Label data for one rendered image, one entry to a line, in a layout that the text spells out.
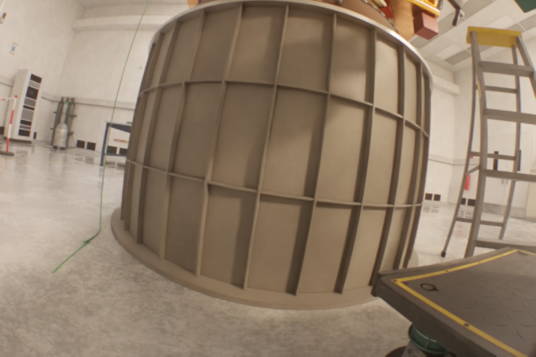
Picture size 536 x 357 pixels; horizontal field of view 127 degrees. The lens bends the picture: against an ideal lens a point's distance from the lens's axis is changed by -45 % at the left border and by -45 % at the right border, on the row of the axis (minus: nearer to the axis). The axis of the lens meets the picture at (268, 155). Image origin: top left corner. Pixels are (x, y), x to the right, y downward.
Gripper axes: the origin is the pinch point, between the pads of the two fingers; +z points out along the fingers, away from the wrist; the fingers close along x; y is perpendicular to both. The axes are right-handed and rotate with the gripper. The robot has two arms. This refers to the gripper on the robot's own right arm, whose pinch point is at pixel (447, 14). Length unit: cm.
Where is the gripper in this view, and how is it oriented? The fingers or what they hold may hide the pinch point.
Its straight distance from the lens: 129.3
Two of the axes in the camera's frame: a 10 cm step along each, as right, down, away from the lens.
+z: -3.7, 8.8, 3.0
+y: 1.8, 3.9, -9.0
